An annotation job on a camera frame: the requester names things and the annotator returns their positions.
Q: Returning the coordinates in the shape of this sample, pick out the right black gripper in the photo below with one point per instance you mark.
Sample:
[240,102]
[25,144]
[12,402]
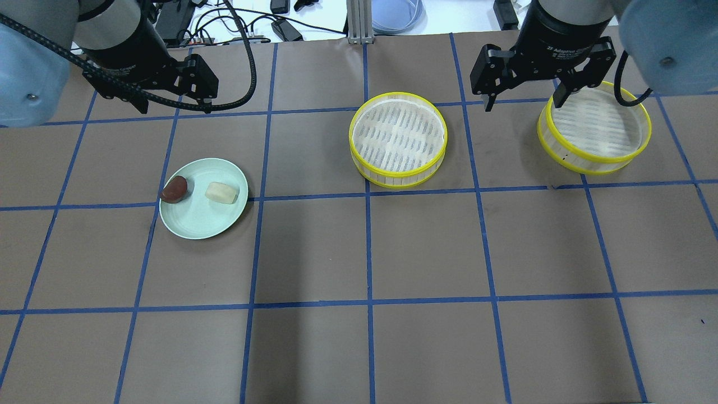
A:
[561,40]

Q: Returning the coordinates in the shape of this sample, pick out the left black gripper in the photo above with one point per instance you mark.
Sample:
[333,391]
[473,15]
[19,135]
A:
[133,51]

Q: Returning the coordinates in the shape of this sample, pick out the yellow steamer basket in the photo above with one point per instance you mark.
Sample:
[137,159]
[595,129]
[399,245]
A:
[397,140]
[593,134]

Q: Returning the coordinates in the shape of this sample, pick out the white bun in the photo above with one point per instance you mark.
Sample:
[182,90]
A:
[221,193]

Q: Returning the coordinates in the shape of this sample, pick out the brown bun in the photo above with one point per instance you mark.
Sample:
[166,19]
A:
[175,190]

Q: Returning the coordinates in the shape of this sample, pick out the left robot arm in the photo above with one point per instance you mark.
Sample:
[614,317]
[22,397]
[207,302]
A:
[34,76]

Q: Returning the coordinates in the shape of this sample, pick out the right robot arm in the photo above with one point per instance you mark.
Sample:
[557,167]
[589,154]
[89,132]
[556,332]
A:
[667,47]

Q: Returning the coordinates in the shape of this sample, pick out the black power adapter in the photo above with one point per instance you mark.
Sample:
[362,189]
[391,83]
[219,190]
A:
[285,31]

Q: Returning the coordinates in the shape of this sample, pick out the light green plate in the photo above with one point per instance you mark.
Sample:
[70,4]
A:
[197,218]

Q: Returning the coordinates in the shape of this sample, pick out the blue plate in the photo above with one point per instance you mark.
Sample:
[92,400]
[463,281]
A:
[395,17]

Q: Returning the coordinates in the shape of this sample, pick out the aluminium frame post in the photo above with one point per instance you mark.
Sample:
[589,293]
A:
[359,19]

